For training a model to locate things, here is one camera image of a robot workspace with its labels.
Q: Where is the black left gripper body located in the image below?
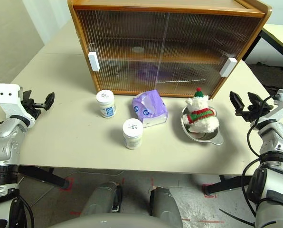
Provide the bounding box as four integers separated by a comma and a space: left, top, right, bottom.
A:
20, 97, 47, 120

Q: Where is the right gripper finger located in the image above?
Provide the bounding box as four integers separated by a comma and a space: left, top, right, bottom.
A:
229, 91, 245, 117
247, 92, 261, 105

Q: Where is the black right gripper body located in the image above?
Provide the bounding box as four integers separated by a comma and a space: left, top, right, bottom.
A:
241, 100, 273, 124

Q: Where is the white door handle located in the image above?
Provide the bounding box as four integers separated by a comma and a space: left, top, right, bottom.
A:
87, 50, 101, 72
219, 57, 237, 78

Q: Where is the white plush toy striped scarf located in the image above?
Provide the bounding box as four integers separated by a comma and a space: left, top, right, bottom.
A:
182, 87, 220, 134

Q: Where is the steel bowl with handle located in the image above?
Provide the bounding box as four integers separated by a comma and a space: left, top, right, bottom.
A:
180, 104, 224, 146

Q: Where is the white jar checkered blue label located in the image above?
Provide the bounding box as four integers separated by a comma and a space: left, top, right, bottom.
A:
95, 89, 117, 118

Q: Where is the ribbed clear sliding door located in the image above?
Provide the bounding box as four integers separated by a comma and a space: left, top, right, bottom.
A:
155, 11, 264, 96
74, 9, 169, 93

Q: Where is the purple tissue pack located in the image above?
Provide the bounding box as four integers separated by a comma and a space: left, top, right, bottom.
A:
132, 89, 169, 129

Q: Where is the white lidded plastic jar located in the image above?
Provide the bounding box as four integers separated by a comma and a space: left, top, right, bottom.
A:
122, 118, 143, 150

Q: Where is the wooden cabinet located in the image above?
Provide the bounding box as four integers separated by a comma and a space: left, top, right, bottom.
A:
67, 0, 273, 99

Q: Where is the cream adjoining table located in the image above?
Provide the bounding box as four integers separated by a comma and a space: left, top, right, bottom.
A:
38, 20, 85, 57

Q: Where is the black table leg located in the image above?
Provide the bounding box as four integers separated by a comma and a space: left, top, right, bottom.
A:
18, 165, 71, 190
203, 174, 254, 197

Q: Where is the grey left robot leg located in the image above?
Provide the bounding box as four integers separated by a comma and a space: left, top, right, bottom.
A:
81, 181, 123, 217

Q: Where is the grey robot leg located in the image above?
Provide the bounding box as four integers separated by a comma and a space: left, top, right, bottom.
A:
149, 186, 184, 228
81, 181, 123, 217

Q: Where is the grey right robot leg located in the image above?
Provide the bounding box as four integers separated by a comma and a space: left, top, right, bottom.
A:
149, 186, 184, 228

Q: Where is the grey robot torso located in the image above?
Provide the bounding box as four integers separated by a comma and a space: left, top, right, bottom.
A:
47, 213, 180, 228

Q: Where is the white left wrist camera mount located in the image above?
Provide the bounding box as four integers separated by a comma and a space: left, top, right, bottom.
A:
0, 83, 37, 129

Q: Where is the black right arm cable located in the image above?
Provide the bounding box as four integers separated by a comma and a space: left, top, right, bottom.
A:
241, 94, 279, 225

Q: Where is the cream table with black frame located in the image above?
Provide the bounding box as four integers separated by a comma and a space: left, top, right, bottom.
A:
243, 23, 283, 65

